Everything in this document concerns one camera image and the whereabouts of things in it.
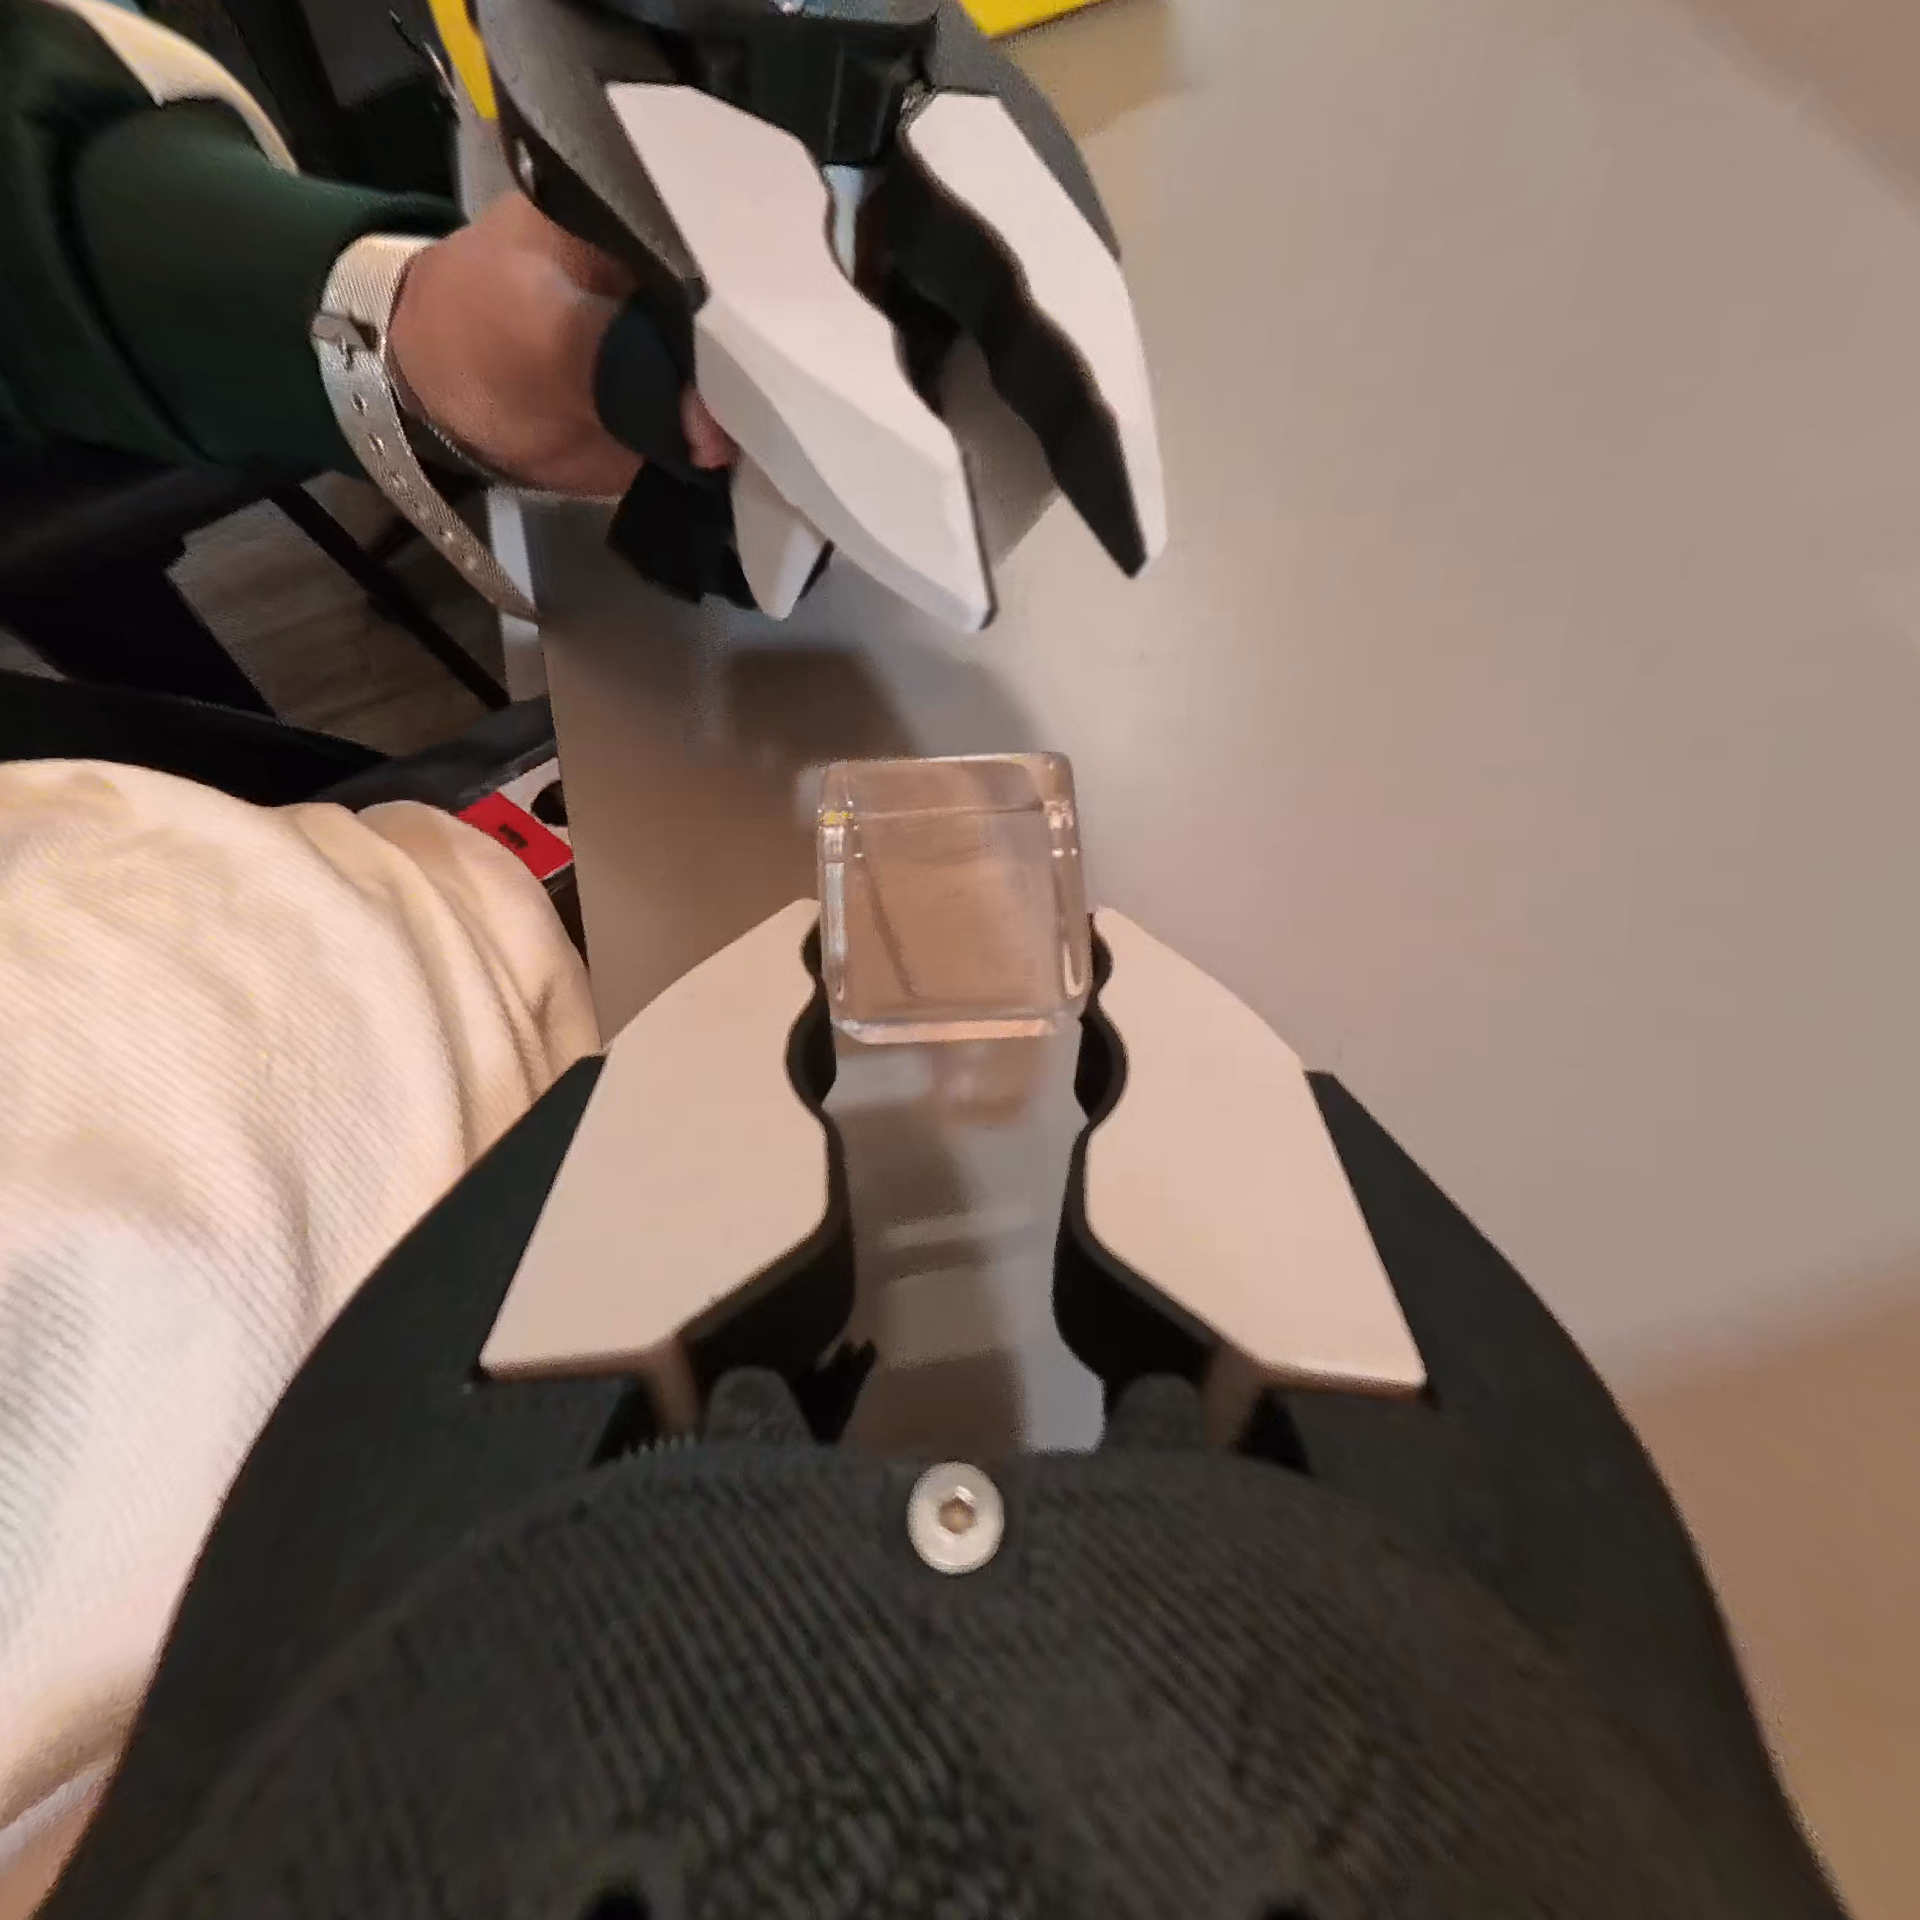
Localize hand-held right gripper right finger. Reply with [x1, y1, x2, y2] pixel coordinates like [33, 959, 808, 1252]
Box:
[1053, 903, 1429, 1446]

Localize grey desk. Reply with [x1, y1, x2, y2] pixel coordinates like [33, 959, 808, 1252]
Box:
[449, 0, 1920, 1920]

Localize grey woven wrist strap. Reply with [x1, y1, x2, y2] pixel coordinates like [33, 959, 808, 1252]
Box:
[309, 235, 545, 624]

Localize person's leg in white trousers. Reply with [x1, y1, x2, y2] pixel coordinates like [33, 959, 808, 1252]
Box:
[0, 755, 605, 1920]

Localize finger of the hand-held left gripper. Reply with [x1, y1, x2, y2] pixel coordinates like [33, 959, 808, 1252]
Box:
[605, 81, 1063, 631]
[882, 101, 1172, 582]

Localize clear acrylic cube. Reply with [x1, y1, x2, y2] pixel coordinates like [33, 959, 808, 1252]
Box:
[814, 753, 1086, 1047]

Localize person's left hand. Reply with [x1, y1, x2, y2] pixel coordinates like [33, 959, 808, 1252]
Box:
[389, 191, 739, 500]

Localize red label plate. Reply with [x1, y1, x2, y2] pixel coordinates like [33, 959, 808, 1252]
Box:
[453, 792, 581, 890]

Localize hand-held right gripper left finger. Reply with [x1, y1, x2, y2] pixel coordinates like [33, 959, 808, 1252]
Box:
[480, 900, 879, 1433]

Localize person's left forearm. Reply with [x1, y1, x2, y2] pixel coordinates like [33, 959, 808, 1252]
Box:
[0, 0, 467, 485]

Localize black chair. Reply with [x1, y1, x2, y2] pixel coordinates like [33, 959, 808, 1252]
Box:
[0, 461, 559, 808]

